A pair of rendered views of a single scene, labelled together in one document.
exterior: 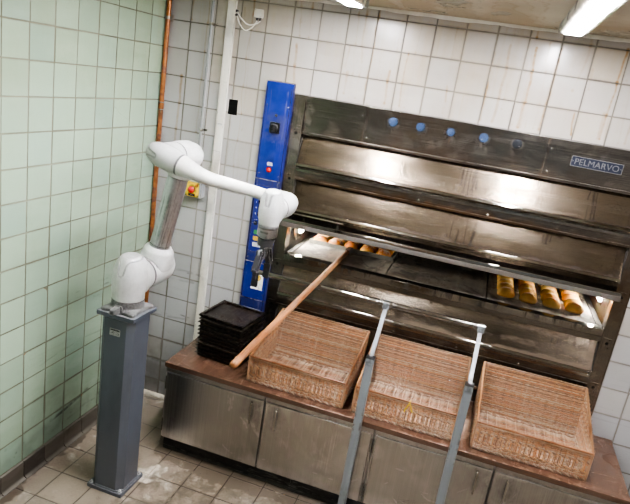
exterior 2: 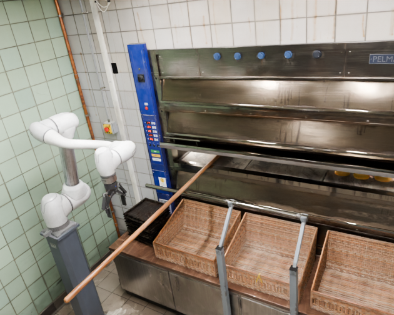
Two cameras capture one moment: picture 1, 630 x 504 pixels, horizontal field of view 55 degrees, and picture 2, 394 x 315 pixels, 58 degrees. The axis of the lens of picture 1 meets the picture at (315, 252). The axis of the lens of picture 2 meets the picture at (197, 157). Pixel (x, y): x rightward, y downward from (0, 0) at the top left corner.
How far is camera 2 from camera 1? 1.32 m
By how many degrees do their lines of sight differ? 20
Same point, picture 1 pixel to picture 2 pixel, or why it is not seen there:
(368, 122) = (200, 60)
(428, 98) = (237, 31)
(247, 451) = (168, 300)
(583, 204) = (388, 97)
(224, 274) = (144, 179)
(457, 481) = not seen: outside the picture
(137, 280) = (54, 213)
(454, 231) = (282, 134)
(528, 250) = (346, 142)
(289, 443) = (189, 298)
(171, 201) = (64, 156)
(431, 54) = not seen: outside the picture
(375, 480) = not seen: outside the picture
